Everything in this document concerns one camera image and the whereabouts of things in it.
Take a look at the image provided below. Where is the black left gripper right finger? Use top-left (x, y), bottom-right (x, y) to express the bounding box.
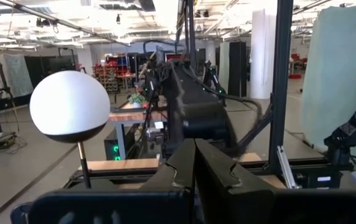
top-left (195, 138), bottom-right (356, 224)

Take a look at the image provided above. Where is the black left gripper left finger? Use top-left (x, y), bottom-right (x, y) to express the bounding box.
top-left (27, 138), bottom-right (196, 224)

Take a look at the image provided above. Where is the wooden top background table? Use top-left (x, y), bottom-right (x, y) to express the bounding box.
top-left (108, 102), bottom-right (168, 161)

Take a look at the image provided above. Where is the small background potted plant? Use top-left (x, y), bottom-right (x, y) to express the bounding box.
top-left (128, 93), bottom-right (148, 109)

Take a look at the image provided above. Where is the tall black cabinet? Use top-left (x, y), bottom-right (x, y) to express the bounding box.
top-left (229, 42), bottom-right (248, 97)

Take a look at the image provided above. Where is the white globe lamp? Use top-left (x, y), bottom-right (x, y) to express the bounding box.
top-left (29, 70), bottom-right (111, 190)

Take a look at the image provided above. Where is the white round column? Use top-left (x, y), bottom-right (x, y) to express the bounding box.
top-left (249, 9), bottom-right (278, 100)

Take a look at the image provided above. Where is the pale green curtain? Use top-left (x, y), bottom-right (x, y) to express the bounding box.
top-left (301, 0), bottom-right (356, 153)

